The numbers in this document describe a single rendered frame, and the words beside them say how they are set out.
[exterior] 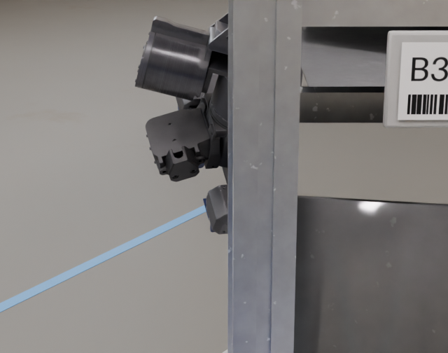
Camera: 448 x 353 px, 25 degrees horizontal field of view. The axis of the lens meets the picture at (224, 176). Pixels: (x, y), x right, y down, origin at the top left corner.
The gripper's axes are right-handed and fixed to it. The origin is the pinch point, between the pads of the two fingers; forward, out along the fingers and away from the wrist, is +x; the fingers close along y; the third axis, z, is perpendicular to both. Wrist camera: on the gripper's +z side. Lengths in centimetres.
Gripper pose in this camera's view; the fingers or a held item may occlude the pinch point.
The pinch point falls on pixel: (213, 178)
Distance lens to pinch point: 106.9
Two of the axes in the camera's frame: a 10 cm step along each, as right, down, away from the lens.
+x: -2.2, 6.0, 7.7
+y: 2.4, 8.0, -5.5
